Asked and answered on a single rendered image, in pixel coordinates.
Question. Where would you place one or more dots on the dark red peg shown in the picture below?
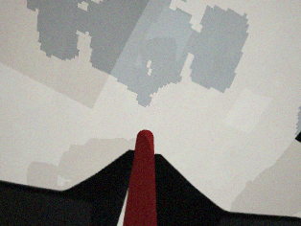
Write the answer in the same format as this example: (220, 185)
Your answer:
(141, 198)

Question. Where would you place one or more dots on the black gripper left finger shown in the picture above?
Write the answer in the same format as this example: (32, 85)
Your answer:
(96, 201)

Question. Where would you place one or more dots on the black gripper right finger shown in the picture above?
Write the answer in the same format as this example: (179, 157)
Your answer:
(180, 203)

